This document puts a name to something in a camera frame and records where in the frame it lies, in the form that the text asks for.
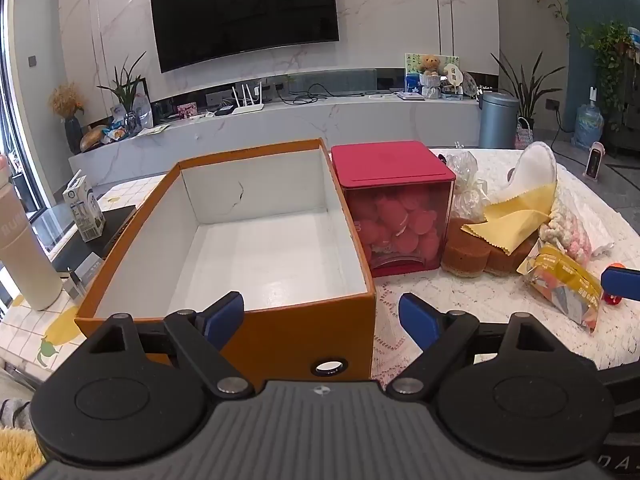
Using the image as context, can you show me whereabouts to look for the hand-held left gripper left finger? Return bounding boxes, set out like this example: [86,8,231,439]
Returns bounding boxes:
[85,291,256,398]

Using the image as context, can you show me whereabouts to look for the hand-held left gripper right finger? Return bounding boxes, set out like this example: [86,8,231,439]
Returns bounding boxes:
[386,292,553,398]

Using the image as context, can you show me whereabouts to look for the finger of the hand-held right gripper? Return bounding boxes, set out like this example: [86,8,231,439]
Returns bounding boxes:
[601,266,640,304]

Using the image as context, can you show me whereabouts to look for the orange snack packet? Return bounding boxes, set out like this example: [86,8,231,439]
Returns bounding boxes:
[517,242,603,333]

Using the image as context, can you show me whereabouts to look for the pink white knitted cloth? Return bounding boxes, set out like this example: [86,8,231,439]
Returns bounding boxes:
[537,200,593,263]

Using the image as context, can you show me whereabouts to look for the orange cardboard box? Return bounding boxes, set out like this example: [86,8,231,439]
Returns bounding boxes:
[74,138,377,395]

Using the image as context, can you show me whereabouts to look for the brown round cakes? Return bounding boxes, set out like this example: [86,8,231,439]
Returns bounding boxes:
[442,217,493,278]

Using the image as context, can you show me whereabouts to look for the brown round sponge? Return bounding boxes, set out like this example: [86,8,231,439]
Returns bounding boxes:
[487,237,543,276]

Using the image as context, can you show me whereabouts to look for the yellow cloth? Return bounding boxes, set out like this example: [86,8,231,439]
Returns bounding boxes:
[460,182,558,254]

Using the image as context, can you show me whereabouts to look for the white round pad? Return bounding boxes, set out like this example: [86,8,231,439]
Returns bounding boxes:
[497,141,558,206]

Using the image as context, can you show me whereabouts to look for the small red object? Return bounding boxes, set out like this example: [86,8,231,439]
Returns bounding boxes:
[602,261,626,306]

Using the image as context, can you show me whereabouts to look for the white plastic bag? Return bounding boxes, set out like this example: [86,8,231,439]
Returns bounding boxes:
[555,170,616,261]

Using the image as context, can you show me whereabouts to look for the clear plastic bag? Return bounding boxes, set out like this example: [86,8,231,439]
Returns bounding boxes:
[442,151,491,223]

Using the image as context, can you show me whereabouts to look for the black notebook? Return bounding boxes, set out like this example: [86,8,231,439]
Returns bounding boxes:
[50,205,138,276]

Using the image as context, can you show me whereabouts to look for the small grey book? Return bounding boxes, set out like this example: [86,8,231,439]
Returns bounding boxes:
[62,252,106,303]

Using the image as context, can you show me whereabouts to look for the dark cabinet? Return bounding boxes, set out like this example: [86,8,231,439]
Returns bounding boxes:
[600,45,640,158]

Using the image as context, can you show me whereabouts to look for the blue water jug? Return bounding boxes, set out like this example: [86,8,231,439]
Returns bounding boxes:
[572,102,605,151]

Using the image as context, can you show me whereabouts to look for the red lidded container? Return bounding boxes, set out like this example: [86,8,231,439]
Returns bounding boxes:
[331,141,456,278]

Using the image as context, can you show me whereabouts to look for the white milk carton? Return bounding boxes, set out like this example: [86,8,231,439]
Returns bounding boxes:
[62,170,106,242]

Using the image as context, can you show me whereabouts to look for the marble television console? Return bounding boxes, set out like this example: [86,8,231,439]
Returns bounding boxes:
[67,67,501,186]

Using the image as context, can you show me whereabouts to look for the lemon print checked tablecloth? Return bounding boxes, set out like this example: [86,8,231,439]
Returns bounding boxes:
[0,175,171,386]

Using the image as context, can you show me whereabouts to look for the beige water bottle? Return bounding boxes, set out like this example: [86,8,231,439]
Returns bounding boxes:
[0,152,63,311]

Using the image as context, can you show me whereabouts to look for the grey blue trash can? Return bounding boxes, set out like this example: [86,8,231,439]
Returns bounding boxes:
[478,91,521,150]

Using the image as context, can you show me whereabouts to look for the white router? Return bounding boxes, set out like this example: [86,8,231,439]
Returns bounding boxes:
[231,82,266,115]

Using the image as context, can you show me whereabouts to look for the long leaf floor plant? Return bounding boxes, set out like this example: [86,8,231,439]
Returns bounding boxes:
[490,50,566,133]

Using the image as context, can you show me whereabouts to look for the colourful snack bags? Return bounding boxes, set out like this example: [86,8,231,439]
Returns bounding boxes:
[102,120,131,142]

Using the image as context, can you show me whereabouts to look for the clear plastic water bottle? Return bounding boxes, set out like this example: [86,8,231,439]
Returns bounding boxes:
[134,92,153,128]

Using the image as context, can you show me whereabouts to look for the green leafy cabinet plant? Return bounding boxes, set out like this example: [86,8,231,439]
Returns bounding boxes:
[580,22,638,131]

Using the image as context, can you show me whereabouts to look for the golden brown ornament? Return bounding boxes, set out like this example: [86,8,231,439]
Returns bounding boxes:
[80,125,111,151]

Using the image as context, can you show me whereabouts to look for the grey striped slipper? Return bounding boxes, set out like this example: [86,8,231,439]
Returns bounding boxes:
[0,397,33,428]

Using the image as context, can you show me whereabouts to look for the dark vase with dried flowers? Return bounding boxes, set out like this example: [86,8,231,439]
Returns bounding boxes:
[49,82,86,155]

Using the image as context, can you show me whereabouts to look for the green blue picture card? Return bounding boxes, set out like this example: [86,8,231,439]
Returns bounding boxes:
[404,52,461,96]

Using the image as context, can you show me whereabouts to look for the yellow fluffy rug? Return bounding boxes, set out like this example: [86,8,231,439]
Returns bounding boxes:
[0,427,43,476]

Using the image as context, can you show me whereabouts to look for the green plant in glass vase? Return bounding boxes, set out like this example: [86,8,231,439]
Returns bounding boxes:
[97,50,148,133]

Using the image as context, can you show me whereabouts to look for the teddy bear bouquet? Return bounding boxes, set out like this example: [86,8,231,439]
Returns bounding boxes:
[417,53,443,100]

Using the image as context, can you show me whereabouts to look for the black television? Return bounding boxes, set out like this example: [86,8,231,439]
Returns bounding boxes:
[149,0,341,74]

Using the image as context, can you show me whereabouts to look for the black cables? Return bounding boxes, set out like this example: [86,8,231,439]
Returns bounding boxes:
[282,82,366,106]

